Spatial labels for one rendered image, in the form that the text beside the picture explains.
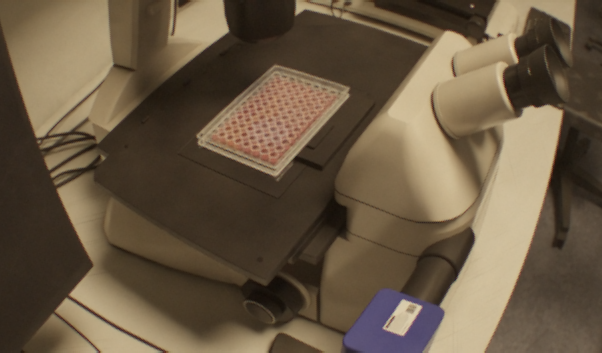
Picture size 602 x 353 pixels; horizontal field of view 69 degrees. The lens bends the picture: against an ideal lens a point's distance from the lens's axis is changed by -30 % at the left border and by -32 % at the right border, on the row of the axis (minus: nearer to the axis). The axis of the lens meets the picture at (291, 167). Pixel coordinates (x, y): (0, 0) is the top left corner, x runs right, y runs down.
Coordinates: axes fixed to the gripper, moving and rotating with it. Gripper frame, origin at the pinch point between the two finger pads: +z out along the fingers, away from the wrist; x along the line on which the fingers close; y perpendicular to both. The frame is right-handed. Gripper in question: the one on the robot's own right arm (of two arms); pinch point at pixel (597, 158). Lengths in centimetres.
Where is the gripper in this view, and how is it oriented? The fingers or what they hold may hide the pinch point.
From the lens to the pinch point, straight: 98.3
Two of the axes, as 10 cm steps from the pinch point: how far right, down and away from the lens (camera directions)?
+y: 9.1, 4.2, 0.7
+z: -3.7, 6.9, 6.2
